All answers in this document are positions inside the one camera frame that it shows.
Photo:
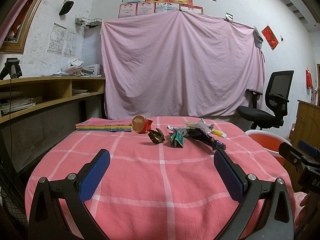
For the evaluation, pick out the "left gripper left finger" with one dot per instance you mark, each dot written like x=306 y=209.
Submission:
x=47 y=221

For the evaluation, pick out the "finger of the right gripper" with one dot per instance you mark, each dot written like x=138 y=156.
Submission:
x=293 y=155
x=310 y=150

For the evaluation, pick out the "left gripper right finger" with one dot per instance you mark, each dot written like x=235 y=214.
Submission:
x=275 y=220

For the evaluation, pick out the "yellow small tube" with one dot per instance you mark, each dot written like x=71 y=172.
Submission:
x=219 y=133

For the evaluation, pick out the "dark purple snack wrapper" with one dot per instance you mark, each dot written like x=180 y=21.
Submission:
x=201 y=135

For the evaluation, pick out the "beige paper packet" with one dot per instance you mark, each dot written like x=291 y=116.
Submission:
x=201 y=124

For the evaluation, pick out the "green wrapper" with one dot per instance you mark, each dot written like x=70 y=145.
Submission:
x=176 y=140

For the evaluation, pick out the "white blue sachet wrapper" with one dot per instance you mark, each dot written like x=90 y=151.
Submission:
x=182 y=130

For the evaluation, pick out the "red crushed paper cup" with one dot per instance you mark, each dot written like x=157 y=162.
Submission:
x=141 y=124

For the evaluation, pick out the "red white trash bin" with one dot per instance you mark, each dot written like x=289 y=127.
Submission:
x=269 y=142

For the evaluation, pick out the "person right hand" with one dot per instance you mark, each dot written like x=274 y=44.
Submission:
x=302 y=200

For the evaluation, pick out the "wooden cabinet right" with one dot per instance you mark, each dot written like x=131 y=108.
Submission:
x=307 y=126

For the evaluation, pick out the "black office chair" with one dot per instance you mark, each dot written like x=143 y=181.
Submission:
x=276 y=99

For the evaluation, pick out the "red hanging ornament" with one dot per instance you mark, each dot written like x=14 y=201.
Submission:
x=308 y=79

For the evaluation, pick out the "yellow blue book below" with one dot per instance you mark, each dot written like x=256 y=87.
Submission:
x=110 y=128

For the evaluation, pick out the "pink book on top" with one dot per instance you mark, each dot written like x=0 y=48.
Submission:
x=98 y=122

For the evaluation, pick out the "pink checked tablecloth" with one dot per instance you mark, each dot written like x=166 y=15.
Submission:
x=149 y=191

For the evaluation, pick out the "newspapers in shelf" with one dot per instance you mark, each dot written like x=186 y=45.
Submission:
x=16 y=105

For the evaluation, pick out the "stack of papers on shelf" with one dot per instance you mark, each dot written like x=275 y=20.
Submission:
x=77 y=67

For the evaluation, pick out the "pink hanging sheet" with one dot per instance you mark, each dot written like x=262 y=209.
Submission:
x=178 y=64

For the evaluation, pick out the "paper calendar sheet right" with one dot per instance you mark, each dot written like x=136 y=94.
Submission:
x=70 y=39

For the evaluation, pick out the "paper calendar sheet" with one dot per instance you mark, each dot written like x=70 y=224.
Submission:
x=56 y=39
x=70 y=39

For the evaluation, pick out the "paper calendar sheet left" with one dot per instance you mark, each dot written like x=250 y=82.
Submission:
x=56 y=39

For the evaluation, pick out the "wooden framed mirror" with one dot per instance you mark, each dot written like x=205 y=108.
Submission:
x=16 y=20

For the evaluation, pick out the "wooden wall shelf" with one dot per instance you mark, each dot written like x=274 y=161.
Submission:
x=54 y=91

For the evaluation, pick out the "red paper wall decoration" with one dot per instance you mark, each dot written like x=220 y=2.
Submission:
x=270 y=37

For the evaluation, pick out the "black camera tripod mount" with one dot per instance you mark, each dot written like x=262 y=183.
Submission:
x=11 y=68

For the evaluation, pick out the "wire wall rack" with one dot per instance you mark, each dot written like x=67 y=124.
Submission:
x=88 y=23

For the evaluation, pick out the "black cap on wall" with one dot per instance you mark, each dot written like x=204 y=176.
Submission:
x=67 y=6

